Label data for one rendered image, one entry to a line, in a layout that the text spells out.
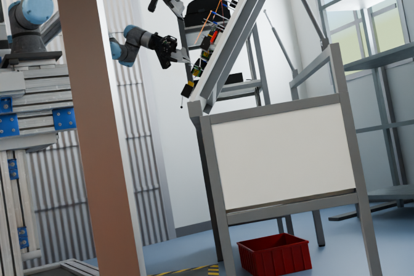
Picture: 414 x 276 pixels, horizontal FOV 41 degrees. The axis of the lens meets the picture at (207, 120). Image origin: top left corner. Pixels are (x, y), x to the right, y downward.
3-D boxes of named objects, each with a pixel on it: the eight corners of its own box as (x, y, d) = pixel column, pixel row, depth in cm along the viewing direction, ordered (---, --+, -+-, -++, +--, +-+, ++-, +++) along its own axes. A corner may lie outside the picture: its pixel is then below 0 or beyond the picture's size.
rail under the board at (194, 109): (189, 117, 221) (186, 101, 222) (196, 131, 339) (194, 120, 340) (202, 115, 221) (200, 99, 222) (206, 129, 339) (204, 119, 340)
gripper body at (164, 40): (169, 45, 252) (148, 36, 256) (168, 61, 257) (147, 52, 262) (178, 39, 257) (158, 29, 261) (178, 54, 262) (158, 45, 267)
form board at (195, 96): (199, 121, 340) (196, 119, 340) (273, -27, 345) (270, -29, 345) (193, 102, 222) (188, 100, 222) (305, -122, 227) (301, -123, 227)
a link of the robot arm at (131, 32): (128, 40, 272) (134, 24, 271) (146, 48, 268) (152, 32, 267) (119, 38, 265) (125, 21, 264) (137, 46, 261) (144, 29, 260)
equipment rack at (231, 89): (216, 262, 338) (166, -34, 350) (215, 246, 398) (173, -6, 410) (298, 248, 338) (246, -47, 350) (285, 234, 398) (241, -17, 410)
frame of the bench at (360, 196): (233, 319, 216) (199, 116, 221) (225, 262, 334) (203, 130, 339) (385, 293, 217) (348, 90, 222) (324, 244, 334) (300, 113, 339)
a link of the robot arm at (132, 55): (110, 60, 263) (118, 39, 261) (122, 63, 273) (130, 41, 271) (123, 66, 260) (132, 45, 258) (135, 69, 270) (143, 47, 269)
